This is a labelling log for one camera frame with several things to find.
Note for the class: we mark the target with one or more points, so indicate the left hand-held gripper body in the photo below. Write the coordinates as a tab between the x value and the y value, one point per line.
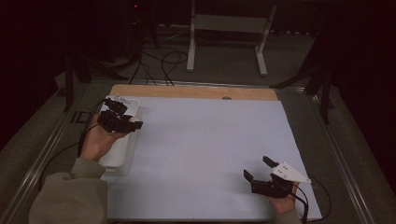
115	123

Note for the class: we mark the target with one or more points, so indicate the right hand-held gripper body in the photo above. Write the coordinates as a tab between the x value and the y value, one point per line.
271	188

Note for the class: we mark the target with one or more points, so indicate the white plastic bin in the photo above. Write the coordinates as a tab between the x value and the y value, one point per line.
120	155

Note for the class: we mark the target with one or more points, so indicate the person's right hand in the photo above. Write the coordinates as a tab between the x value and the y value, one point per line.
285	203

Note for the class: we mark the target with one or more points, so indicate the person's left hand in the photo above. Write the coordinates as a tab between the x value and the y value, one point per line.
96	143

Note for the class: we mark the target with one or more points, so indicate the white table mat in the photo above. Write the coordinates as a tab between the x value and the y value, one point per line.
202	149

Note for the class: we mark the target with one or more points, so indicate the black stand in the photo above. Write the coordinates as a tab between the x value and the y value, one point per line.
69	87
325	99

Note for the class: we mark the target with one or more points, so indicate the grey metal stand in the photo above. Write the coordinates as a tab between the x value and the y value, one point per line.
230	23

